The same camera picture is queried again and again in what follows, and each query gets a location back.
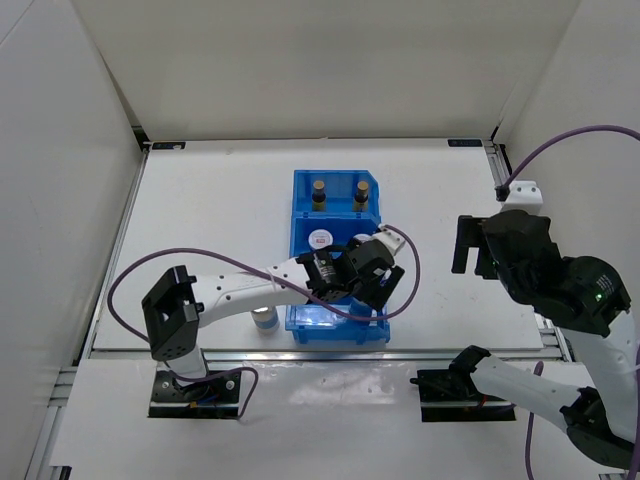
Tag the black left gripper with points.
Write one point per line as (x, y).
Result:
(381, 293)

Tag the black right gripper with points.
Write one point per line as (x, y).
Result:
(468, 236)

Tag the yellow-label bottle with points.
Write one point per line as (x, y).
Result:
(361, 197)
(318, 197)

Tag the silver-lid spice jar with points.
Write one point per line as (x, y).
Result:
(266, 319)
(360, 311)

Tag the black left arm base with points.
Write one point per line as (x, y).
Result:
(218, 399)

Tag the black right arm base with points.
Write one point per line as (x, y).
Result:
(446, 398)

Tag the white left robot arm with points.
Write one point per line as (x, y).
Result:
(179, 304)

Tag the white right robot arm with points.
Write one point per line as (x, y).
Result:
(587, 302)

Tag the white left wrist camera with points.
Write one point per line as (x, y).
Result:
(393, 241)

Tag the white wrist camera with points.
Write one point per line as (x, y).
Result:
(393, 241)
(520, 195)

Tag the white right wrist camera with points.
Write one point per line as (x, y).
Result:
(520, 195)

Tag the aluminium table frame rail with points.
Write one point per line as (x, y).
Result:
(547, 353)

